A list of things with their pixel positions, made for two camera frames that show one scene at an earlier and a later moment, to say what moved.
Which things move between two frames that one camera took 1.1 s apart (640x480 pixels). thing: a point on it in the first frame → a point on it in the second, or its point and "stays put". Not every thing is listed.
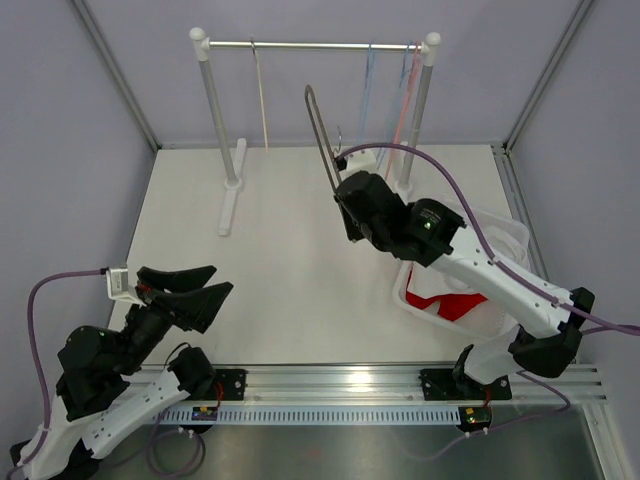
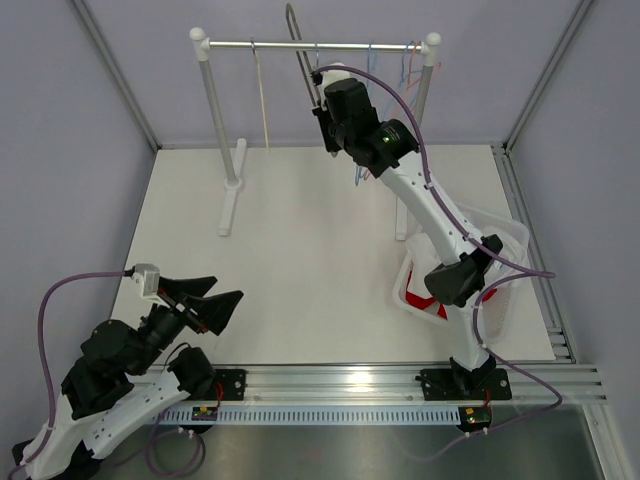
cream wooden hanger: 260,90 stays put
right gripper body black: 357,233 → 334,136
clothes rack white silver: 236,180 stays put
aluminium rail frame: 379,386 stays put
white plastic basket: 508,242 stays put
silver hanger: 323,137 → 303,59
